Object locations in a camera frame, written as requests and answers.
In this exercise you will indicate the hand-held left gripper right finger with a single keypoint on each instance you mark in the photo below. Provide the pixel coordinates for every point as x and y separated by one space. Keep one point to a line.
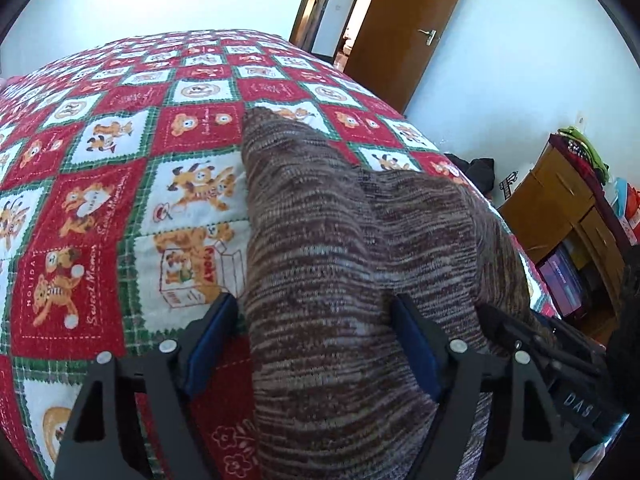
417 350

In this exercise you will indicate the white wall socket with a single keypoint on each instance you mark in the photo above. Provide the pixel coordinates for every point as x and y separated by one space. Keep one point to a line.
580 120

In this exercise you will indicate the red checkered printed blanket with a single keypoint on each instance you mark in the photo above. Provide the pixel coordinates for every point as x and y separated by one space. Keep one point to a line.
100 170

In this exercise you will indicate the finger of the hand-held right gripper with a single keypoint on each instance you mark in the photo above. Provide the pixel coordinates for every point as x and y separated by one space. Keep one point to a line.
575 347
505 325

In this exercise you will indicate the purple book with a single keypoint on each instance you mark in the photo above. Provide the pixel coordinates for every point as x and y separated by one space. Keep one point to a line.
562 282

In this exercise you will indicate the blue and red items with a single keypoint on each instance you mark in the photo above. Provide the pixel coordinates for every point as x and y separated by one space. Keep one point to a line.
627 205

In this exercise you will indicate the dark red patterned cloth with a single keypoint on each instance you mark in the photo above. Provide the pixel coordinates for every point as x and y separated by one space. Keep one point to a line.
575 157

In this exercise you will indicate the brown wooden door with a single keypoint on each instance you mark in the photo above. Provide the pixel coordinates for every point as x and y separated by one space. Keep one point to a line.
400 35

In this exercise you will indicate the brown knit sweater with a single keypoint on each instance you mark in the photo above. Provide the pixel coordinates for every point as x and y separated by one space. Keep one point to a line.
325 270

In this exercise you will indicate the green cloth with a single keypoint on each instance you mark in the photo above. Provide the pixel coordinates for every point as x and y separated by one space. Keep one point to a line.
587 147

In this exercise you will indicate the wooden cabinet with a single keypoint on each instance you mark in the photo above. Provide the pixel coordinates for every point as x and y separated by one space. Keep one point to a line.
555 205

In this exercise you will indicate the black stand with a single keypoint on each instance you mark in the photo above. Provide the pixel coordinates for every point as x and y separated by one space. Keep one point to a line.
509 185

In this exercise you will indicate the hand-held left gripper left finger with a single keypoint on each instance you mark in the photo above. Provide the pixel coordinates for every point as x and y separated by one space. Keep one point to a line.
210 350

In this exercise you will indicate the dark wooden door frame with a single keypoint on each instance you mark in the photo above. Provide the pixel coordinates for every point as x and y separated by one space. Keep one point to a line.
310 10

